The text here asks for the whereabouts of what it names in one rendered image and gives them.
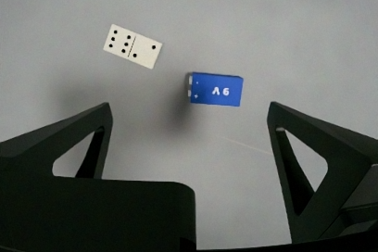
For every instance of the white domino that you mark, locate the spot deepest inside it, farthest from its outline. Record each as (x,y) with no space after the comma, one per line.
(132,46)

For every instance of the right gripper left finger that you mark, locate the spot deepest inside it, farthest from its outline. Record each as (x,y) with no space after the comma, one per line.
(36,151)

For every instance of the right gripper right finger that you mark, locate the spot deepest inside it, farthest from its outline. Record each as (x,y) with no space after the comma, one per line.
(351,180)

